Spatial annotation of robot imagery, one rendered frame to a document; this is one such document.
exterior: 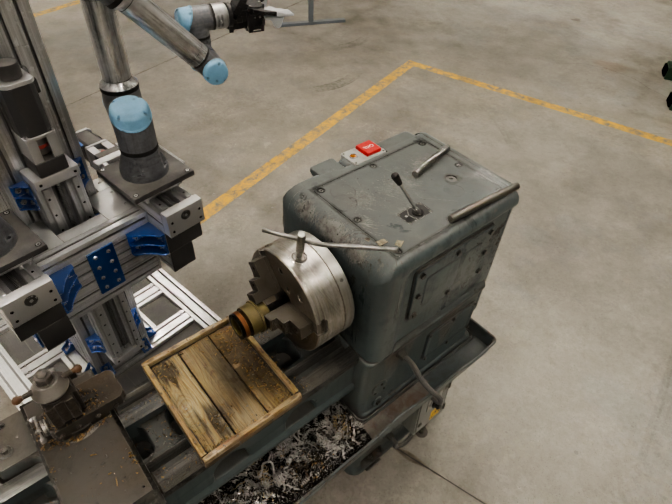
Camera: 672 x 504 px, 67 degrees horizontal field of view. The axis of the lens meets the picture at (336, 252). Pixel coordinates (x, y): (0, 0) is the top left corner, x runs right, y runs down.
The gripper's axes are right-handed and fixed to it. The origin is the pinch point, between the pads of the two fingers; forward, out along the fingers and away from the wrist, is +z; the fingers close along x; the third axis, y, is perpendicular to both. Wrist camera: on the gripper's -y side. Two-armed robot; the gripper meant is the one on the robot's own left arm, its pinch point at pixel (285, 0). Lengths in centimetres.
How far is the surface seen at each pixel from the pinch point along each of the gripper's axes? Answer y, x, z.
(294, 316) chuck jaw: 35, 91, -35
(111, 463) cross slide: 47, 104, -86
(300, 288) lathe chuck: 26, 89, -33
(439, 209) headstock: 22, 82, 13
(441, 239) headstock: 21, 92, 6
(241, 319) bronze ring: 35, 87, -48
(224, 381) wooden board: 58, 90, -55
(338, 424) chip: 89, 106, -23
